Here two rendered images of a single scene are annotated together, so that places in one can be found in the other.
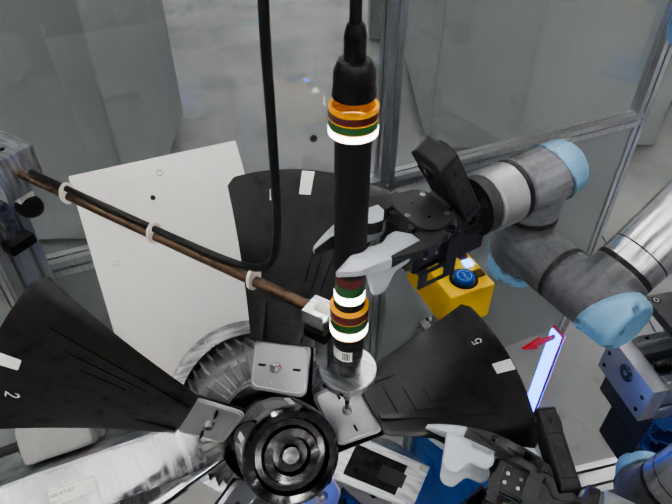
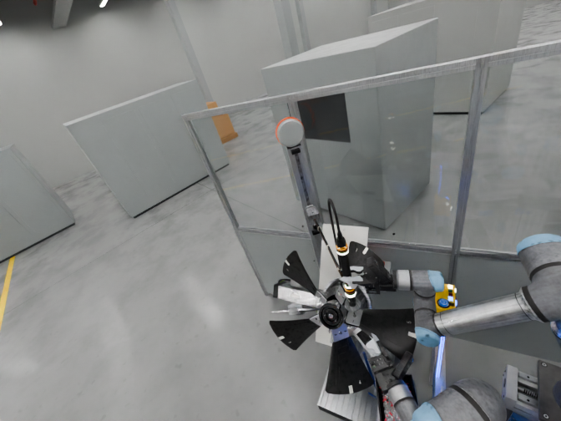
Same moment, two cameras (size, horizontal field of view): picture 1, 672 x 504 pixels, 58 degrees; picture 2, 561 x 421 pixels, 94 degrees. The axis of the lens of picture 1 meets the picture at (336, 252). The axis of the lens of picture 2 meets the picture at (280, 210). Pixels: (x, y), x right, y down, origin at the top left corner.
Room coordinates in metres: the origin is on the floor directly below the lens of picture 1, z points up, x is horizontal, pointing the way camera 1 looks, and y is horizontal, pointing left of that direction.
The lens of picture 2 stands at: (-0.06, -0.54, 2.32)
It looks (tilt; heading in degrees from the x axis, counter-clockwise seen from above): 33 degrees down; 59
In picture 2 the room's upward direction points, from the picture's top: 18 degrees counter-clockwise
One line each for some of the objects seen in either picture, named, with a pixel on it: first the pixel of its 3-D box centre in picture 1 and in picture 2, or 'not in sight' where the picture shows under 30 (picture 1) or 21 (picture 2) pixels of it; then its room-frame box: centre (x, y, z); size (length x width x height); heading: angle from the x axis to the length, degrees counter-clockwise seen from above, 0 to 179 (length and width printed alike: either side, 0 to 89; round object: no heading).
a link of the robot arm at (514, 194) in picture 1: (490, 197); (401, 279); (0.57, -0.18, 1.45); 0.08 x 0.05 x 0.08; 33
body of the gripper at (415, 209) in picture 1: (438, 226); (380, 280); (0.53, -0.12, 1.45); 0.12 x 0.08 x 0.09; 123
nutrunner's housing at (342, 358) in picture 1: (350, 249); (346, 275); (0.46, -0.01, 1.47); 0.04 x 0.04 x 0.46
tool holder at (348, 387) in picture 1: (340, 344); (350, 296); (0.46, -0.01, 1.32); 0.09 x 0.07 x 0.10; 58
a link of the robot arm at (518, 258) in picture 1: (529, 248); (424, 301); (0.60, -0.26, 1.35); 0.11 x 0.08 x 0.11; 30
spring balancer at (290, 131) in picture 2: not in sight; (290, 132); (0.84, 0.60, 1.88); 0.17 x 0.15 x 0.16; 113
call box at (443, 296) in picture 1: (448, 282); (442, 301); (0.87, -0.23, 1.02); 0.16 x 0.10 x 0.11; 23
